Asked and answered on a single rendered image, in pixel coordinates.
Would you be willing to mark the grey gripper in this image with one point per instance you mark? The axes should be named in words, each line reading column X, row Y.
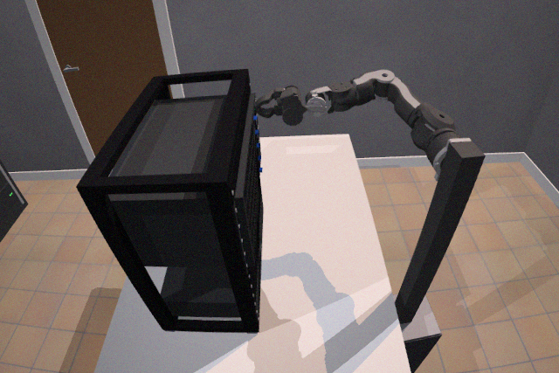
column 288, row 105

